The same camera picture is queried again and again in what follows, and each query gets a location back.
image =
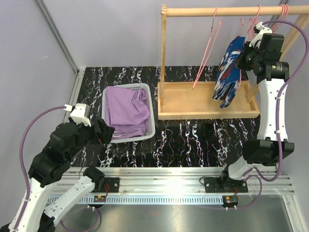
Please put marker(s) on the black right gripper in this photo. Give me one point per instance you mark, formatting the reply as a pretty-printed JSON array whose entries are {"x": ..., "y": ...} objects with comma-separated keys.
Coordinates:
[{"x": 240, "y": 61}]

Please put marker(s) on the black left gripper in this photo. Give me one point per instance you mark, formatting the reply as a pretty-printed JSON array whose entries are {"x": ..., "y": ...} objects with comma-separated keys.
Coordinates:
[{"x": 105, "y": 138}]

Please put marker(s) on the blue patterned trousers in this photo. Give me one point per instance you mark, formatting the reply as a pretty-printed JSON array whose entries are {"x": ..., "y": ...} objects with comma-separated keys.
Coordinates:
[{"x": 228, "y": 77}]

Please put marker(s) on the purple trousers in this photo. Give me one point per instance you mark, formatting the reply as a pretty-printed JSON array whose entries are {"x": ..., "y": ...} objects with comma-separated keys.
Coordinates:
[{"x": 126, "y": 110}]

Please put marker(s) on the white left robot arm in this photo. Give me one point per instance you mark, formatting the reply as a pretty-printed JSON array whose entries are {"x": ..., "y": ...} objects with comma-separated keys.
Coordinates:
[{"x": 47, "y": 169}]

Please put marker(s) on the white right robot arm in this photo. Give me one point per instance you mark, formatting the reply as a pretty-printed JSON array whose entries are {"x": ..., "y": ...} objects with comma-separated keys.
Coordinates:
[{"x": 271, "y": 146}]

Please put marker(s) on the wooden clothes rack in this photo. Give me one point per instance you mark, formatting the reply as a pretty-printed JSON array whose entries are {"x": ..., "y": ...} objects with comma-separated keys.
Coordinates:
[{"x": 177, "y": 100}]

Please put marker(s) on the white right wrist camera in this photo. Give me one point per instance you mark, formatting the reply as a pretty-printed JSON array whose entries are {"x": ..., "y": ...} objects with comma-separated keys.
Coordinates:
[{"x": 260, "y": 30}]

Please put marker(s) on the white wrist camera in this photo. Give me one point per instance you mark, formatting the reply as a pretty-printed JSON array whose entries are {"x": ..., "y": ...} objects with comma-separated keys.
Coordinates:
[
  {"x": 79, "y": 113},
  {"x": 260, "y": 30}
]

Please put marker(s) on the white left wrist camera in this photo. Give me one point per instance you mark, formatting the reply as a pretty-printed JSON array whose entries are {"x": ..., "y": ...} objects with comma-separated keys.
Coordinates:
[{"x": 79, "y": 113}]

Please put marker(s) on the aluminium corner frame post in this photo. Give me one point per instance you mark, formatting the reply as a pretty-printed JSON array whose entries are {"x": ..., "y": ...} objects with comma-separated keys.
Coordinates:
[{"x": 56, "y": 34}]

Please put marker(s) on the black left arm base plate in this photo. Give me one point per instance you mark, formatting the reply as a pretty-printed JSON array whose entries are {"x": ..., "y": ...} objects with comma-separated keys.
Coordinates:
[{"x": 107, "y": 184}]

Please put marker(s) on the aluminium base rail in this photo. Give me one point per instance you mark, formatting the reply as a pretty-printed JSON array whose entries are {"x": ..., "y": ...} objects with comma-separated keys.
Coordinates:
[{"x": 167, "y": 186}]

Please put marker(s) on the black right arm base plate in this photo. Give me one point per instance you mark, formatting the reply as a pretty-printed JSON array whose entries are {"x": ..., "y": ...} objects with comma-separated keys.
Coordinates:
[{"x": 217, "y": 185}]

